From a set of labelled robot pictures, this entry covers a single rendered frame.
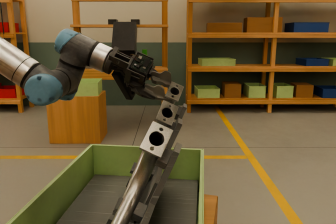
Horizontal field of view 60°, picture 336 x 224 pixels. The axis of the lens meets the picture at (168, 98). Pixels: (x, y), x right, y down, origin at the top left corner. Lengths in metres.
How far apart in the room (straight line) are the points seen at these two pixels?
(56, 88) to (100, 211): 0.40
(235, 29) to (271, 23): 0.63
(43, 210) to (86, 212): 0.14
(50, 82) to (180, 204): 0.52
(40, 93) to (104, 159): 0.47
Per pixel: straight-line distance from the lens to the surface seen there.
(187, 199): 0.96
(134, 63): 0.79
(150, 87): 0.81
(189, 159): 1.05
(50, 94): 0.73
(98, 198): 0.99
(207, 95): 5.32
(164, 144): 0.50
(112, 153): 1.10
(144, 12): 5.76
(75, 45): 0.84
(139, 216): 0.60
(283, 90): 5.66
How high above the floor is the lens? 1.34
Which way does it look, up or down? 12 degrees down
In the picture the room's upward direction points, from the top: straight up
